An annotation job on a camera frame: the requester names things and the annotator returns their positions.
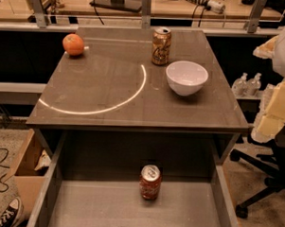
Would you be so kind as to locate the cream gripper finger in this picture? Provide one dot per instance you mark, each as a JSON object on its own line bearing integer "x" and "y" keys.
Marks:
{"x": 271, "y": 116}
{"x": 266, "y": 50}

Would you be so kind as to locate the red coke can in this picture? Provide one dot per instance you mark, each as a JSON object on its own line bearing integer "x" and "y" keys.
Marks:
{"x": 150, "y": 181}

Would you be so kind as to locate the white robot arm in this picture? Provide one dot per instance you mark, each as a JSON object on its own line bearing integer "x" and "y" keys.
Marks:
{"x": 278, "y": 58}

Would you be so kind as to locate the gold soda can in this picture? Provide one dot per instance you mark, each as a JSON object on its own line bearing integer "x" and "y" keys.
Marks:
{"x": 161, "y": 42}

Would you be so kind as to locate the open grey top drawer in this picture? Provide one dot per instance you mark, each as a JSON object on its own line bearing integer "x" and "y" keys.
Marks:
{"x": 93, "y": 181}

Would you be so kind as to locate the right clear sanitizer bottle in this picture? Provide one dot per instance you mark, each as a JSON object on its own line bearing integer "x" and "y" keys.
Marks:
{"x": 253, "y": 85}

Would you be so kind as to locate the clear sanitizer bottle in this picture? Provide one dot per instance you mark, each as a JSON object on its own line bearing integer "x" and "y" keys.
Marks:
{"x": 239, "y": 85}
{"x": 253, "y": 85}

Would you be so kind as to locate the left clear sanitizer bottle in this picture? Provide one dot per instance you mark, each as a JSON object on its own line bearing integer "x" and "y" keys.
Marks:
{"x": 239, "y": 85}

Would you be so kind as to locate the black office chair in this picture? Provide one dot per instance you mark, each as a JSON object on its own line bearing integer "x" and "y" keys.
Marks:
{"x": 273, "y": 165}

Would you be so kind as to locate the white power strip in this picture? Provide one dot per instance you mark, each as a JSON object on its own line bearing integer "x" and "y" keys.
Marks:
{"x": 215, "y": 6}

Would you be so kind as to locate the white bowl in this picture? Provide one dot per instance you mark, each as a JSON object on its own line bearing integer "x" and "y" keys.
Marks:
{"x": 186, "y": 77}

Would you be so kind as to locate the black monitor stand base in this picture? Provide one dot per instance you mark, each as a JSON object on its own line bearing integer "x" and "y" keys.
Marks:
{"x": 126, "y": 5}

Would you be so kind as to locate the orange fruit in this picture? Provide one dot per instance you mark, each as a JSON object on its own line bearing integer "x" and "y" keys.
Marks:
{"x": 73, "y": 44}

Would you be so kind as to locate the crumpled paper in box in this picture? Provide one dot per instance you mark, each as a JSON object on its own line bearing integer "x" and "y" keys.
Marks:
{"x": 43, "y": 161}

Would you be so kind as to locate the cardboard box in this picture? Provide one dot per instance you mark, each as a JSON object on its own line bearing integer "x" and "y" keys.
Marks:
{"x": 28, "y": 180}

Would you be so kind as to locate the black white sneaker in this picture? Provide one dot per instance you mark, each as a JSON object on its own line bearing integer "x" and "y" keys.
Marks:
{"x": 13, "y": 213}

